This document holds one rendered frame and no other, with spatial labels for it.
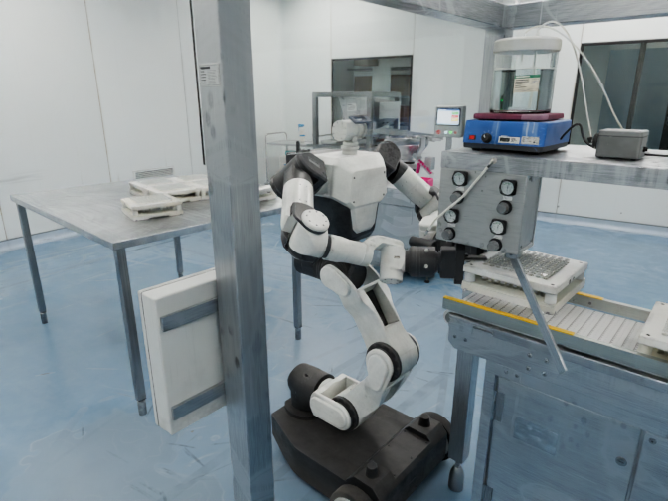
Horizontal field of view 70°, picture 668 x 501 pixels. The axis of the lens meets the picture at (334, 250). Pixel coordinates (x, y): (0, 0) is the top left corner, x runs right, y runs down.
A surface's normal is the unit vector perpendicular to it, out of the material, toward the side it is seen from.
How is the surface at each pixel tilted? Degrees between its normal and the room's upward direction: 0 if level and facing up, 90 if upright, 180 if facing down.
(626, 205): 90
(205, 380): 90
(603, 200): 90
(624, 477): 90
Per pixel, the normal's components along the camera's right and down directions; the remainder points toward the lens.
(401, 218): -0.55, 0.25
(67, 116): 0.83, 0.18
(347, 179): 0.07, 0.23
